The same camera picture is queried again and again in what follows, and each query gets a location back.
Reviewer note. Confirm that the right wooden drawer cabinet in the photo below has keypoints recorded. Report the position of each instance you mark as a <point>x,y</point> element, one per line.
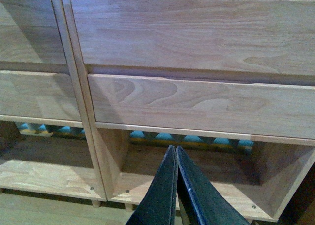
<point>235,69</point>

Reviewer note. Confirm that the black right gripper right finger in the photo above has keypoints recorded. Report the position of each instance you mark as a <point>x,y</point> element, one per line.
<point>200,202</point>

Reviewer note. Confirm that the wooden drawer cabinet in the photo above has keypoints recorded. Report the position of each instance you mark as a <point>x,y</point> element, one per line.
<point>235,69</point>
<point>45,140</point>

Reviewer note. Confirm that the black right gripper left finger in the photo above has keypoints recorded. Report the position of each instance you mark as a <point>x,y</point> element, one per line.
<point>158,207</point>

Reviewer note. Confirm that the left wooden drawer cabinet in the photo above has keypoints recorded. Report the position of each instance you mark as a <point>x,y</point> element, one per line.
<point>45,140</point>

